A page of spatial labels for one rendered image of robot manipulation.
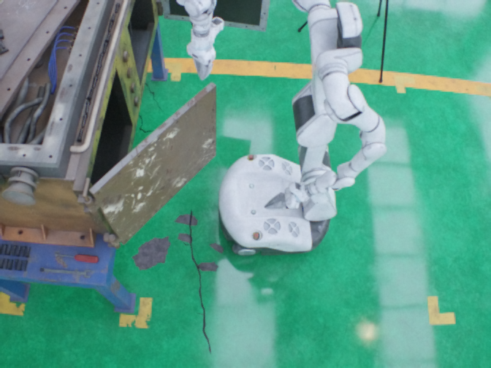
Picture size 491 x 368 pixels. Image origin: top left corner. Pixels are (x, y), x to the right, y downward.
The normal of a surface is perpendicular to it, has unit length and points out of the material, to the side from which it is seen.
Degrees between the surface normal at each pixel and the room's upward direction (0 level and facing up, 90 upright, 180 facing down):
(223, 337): 0
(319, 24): 90
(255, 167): 0
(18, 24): 0
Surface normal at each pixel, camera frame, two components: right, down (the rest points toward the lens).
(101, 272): 0.07, -0.43
